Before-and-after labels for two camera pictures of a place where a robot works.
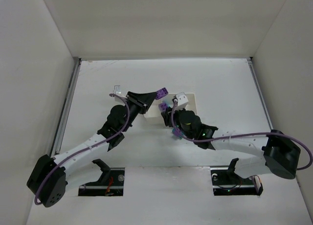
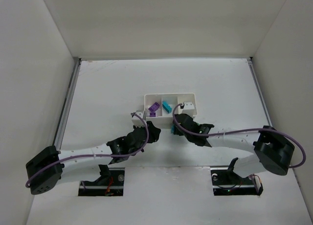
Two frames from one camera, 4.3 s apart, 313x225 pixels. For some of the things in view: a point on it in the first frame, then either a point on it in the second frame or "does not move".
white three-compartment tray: (153, 116) does not move
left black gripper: (136, 101) → (151, 131)
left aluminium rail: (66, 107) does not move
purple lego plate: (161, 93) → (154, 107)
